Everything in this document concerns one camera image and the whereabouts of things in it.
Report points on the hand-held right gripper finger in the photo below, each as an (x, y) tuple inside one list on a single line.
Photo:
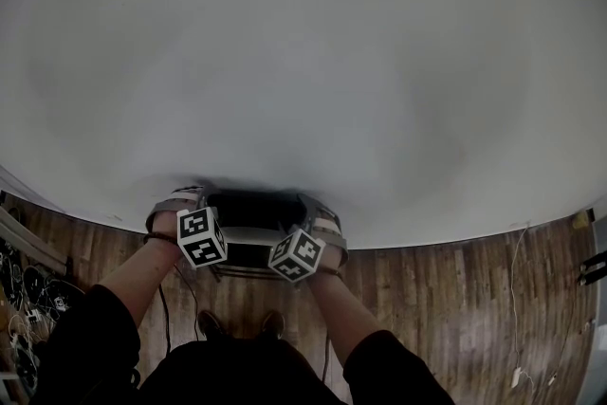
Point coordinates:
[(309, 213)]

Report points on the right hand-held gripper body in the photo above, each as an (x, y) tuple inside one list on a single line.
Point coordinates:
[(296, 253)]

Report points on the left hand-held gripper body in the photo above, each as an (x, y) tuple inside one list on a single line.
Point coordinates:
[(201, 239)]

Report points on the black folding chair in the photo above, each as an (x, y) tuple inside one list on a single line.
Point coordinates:
[(256, 211)]

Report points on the person's left forearm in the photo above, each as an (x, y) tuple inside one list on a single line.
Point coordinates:
[(142, 280)]

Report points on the person's right forearm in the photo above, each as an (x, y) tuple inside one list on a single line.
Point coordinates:
[(346, 313)]

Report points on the person's right shoe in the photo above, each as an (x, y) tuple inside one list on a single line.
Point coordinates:
[(273, 325)]

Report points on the person's shoe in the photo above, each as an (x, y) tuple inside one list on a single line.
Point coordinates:
[(273, 325), (210, 325)]

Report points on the person's left shoe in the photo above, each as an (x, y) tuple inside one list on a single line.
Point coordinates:
[(210, 325)]

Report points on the person's black clothing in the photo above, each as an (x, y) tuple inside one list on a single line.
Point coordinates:
[(237, 374)]

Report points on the round black case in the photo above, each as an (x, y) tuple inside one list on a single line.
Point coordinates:
[(57, 294)]

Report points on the grey metal beam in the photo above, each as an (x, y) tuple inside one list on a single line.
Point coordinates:
[(33, 242)]

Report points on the yellow waste bin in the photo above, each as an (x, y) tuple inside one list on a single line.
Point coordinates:
[(581, 219)]

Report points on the small grey object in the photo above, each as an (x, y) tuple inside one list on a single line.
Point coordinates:
[(590, 325)]

